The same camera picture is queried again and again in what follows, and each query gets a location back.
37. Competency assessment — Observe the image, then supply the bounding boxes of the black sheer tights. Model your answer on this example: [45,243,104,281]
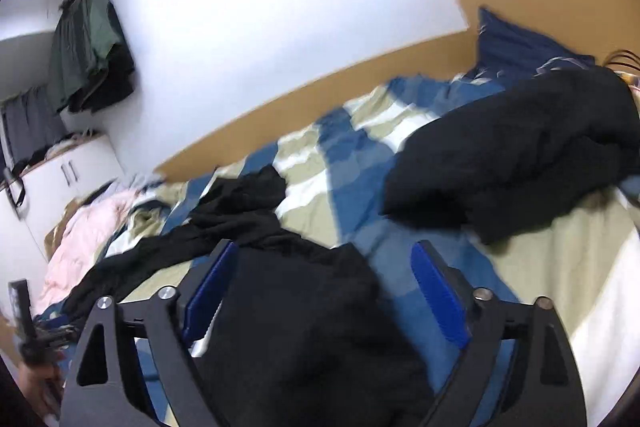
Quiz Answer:
[64,164,288,323]

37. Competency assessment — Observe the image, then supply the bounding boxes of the black strap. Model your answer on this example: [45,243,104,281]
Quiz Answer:
[2,167,27,208]

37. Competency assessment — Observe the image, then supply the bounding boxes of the person's left hand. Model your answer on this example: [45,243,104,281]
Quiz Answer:
[19,351,65,414]

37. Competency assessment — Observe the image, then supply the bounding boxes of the grey curtain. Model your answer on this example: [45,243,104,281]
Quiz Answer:
[0,84,66,168]

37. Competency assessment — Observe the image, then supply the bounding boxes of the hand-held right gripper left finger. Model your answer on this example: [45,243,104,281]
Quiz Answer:
[59,239,241,427]

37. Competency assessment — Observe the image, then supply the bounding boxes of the brown cardboard box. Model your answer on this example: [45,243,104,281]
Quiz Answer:
[44,199,88,260]

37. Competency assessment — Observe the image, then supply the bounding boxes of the light grey cloth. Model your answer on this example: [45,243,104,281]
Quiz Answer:
[120,171,168,190]

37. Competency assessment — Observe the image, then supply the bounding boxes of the dark blue pillow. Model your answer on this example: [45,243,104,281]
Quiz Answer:
[475,6,596,80]

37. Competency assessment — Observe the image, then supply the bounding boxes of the blue beige checked blanket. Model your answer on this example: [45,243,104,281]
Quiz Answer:
[30,74,640,427]

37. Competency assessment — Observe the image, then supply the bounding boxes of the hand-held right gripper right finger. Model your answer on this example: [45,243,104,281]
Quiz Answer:
[410,239,587,427]

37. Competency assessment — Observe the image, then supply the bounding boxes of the pink quilt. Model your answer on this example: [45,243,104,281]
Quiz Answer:
[37,187,146,308]

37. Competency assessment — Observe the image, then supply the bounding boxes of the black thick garment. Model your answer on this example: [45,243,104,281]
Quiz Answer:
[382,66,640,244]

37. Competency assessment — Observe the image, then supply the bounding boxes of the white cabinet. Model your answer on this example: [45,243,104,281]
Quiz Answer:
[0,134,126,258]

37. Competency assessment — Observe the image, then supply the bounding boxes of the green hanging clothes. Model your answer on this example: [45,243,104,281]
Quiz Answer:
[47,0,126,112]

